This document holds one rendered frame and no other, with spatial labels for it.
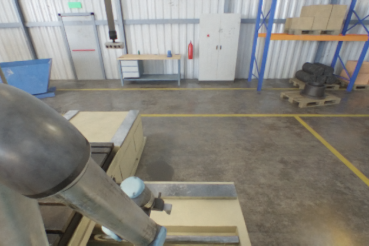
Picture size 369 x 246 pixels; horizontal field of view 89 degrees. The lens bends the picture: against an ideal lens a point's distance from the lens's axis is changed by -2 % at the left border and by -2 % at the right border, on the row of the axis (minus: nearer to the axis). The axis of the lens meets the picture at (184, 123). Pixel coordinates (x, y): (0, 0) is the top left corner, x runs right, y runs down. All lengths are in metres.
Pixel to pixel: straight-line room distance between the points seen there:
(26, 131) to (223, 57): 6.46
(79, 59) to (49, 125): 7.76
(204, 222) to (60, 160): 1.23
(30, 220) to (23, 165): 0.22
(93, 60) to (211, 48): 4.16
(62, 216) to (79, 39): 7.03
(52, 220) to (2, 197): 0.85
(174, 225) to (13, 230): 1.07
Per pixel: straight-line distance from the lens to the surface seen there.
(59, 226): 1.25
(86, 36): 7.78
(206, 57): 6.55
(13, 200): 0.46
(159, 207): 0.95
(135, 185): 0.79
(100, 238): 1.49
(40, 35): 8.68
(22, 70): 6.58
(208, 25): 6.47
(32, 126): 0.30
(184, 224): 1.43
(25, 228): 0.51
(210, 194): 1.56
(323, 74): 7.30
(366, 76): 8.22
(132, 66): 6.53
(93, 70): 7.93
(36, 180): 0.31
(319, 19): 6.75
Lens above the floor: 1.90
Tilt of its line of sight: 28 degrees down
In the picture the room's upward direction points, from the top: straight up
